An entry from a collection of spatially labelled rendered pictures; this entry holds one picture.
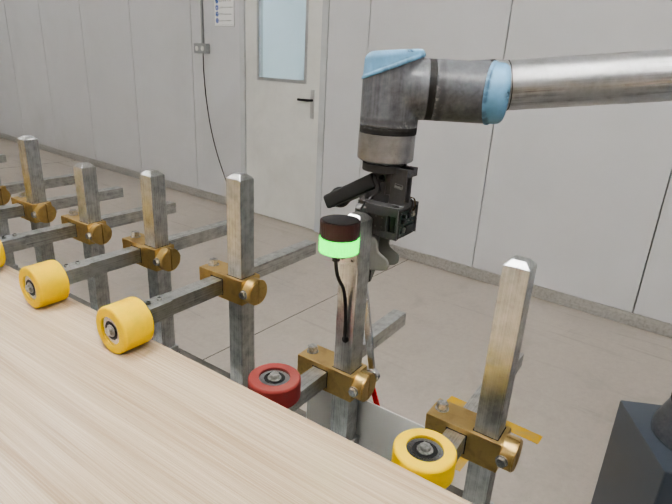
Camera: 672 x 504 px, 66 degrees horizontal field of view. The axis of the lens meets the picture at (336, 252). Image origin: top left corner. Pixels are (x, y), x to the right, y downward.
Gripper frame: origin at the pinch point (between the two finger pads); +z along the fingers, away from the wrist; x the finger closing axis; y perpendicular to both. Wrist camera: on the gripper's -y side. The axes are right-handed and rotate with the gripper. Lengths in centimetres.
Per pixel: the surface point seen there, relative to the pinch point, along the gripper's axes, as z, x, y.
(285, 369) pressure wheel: 10.4, -19.5, -1.5
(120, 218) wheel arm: 6, 2, -75
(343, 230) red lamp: -12.4, -14.6, 4.4
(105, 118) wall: 40, 286, -530
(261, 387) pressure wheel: 10.4, -25.3, -1.2
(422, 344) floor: 101, 152, -50
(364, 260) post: -5.8, -7.6, 4.2
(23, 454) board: 11, -52, -15
